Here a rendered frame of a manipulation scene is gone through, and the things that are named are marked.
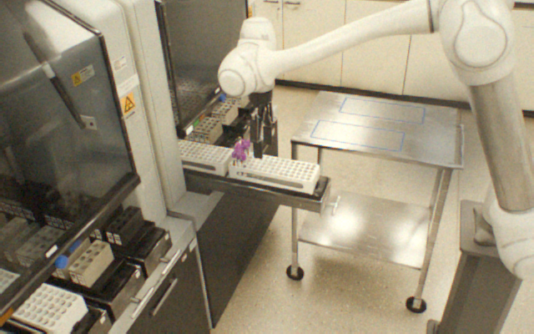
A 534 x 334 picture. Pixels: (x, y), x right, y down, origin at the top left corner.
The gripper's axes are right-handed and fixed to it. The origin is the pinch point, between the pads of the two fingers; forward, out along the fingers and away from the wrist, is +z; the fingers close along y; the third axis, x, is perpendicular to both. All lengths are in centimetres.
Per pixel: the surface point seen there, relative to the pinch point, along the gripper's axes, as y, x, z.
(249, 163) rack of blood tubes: -1.3, 4.6, 7.8
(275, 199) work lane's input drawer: -6.6, -6.4, 16.5
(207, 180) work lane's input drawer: -6.7, 19.0, 14.7
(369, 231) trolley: 41, -34, 66
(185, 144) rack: 2.7, 31.9, 8.0
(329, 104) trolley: 57, -9, 12
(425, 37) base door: 229, -41, 36
